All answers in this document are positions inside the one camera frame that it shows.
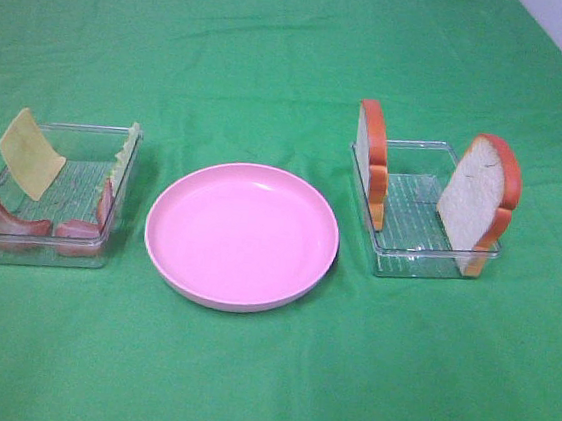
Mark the toast bread slice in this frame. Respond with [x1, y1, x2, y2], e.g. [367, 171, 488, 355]
[436, 133, 522, 277]
[355, 99, 389, 231]

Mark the green lettuce leaf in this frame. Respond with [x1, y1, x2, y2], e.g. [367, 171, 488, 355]
[108, 122, 141, 193]

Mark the pink round plate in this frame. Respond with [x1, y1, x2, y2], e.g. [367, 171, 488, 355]
[144, 163, 340, 313]

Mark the clear right bread tray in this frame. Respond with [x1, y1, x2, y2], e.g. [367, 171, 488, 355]
[350, 139, 501, 279]

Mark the green tablecloth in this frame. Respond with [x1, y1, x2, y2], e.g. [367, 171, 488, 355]
[0, 0, 562, 421]

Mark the clear left ingredient tray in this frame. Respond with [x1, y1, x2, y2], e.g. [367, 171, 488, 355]
[0, 122, 143, 268]

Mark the yellow cheese slice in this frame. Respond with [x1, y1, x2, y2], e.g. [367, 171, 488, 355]
[0, 107, 66, 202]

